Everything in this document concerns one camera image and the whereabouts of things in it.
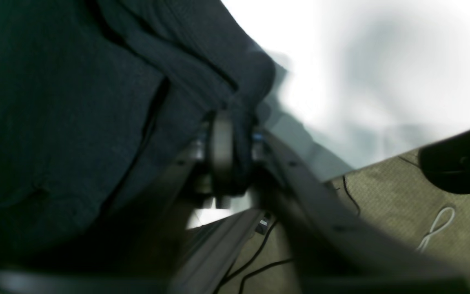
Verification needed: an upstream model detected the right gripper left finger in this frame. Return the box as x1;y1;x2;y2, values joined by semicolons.
0;111;231;294

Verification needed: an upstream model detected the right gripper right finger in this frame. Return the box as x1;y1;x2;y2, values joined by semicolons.
248;127;470;294

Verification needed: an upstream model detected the black T-shirt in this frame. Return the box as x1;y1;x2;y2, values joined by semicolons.
0;0;275;263

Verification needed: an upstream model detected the black round base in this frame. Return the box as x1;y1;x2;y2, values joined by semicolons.
417;131;470;195

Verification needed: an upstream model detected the white floor cable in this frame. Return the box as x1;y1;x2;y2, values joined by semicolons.
417;206;456;252

